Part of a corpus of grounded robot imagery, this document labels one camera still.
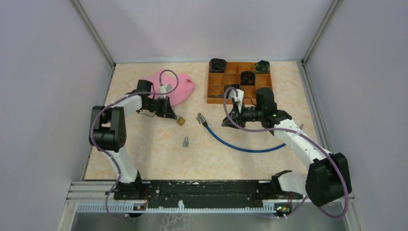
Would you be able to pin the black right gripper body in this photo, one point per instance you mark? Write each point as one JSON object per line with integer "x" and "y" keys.
{"x": 250, "y": 113}

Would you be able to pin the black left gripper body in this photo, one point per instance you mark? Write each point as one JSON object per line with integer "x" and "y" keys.
{"x": 157, "y": 105}

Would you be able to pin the brass padlock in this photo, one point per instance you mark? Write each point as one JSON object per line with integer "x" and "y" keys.
{"x": 180, "y": 121}

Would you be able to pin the grey combination lock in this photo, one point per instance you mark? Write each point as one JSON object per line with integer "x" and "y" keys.
{"x": 185, "y": 142}

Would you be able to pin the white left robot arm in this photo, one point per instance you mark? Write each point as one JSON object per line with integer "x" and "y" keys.
{"x": 108, "y": 131}

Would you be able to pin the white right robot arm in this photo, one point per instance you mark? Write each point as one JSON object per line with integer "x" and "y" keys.
{"x": 327, "y": 178}

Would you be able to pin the pink cloth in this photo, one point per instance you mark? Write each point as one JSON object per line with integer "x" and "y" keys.
{"x": 184, "y": 89}

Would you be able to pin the wooden compartment tray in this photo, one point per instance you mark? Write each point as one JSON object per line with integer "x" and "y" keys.
{"x": 232, "y": 76}

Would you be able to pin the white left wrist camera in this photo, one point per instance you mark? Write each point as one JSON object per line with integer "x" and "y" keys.
{"x": 164, "y": 89}

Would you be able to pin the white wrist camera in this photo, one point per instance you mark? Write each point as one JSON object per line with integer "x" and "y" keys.
{"x": 164, "y": 89}
{"x": 236, "y": 97}

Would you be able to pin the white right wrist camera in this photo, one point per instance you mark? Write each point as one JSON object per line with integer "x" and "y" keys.
{"x": 236, "y": 97}

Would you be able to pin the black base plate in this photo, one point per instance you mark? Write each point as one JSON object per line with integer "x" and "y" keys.
{"x": 201, "y": 194}

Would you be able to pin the grey slotted cable duct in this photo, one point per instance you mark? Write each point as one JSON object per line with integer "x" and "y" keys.
{"x": 267, "y": 207}

